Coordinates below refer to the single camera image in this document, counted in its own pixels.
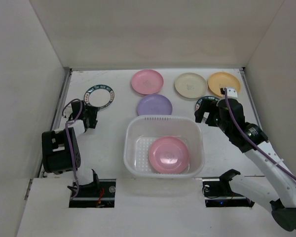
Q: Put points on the left aluminium rail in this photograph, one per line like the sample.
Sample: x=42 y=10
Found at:
x=61 y=98

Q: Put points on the right aluminium rail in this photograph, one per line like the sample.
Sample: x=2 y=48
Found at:
x=246 y=85

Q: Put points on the white plate green rim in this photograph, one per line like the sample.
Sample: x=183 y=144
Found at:
x=100 y=96
x=212 y=98

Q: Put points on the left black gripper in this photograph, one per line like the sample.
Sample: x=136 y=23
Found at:
x=93 y=111

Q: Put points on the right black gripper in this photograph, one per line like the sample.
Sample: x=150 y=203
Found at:
x=210 y=113

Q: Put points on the purple plate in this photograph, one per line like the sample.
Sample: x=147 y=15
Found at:
x=154 y=104

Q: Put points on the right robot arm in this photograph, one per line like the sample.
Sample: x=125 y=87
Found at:
x=280 y=202

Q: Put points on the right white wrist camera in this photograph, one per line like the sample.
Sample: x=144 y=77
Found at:
x=229 y=92

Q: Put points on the cream plate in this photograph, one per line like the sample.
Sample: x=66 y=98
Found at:
x=191 y=85

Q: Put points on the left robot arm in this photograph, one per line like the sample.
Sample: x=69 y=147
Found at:
x=60 y=151

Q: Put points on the orange plate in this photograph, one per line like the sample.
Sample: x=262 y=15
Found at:
x=220 y=80

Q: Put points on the aluminium rail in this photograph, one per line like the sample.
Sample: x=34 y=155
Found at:
x=246 y=85
x=61 y=98

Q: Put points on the white plastic bin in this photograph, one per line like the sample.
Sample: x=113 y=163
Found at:
x=143 y=131

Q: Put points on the pink plate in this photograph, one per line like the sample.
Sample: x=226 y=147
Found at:
x=169 y=155
x=147 y=82

